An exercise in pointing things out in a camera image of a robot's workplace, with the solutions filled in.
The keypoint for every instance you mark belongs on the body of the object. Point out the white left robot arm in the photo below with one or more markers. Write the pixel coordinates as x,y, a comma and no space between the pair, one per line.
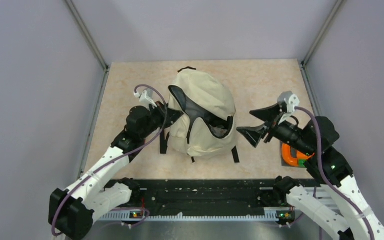
74,210

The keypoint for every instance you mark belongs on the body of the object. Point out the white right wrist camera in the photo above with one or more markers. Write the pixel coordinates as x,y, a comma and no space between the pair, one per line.
288,101

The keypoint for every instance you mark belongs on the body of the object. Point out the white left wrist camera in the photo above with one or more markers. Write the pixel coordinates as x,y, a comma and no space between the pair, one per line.
146,98

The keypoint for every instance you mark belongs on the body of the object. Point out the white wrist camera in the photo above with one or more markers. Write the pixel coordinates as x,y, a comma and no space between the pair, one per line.
288,101
146,98

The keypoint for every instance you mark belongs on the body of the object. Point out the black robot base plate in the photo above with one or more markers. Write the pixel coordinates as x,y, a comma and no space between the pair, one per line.
206,198

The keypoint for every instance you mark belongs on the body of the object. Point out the orange tape roll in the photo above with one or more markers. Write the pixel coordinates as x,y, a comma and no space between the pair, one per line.
291,155

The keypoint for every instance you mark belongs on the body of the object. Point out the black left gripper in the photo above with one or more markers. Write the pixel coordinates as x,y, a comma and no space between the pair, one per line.
174,115

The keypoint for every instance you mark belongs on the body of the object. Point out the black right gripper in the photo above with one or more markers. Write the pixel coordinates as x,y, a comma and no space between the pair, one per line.
271,114

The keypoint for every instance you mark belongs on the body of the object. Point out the green toy brick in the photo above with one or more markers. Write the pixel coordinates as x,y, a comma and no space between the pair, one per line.
301,163

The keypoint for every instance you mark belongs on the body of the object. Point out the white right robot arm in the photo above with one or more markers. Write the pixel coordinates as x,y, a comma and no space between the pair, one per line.
355,219

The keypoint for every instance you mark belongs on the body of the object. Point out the cream canvas backpack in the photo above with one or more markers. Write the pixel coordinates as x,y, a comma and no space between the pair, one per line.
208,125

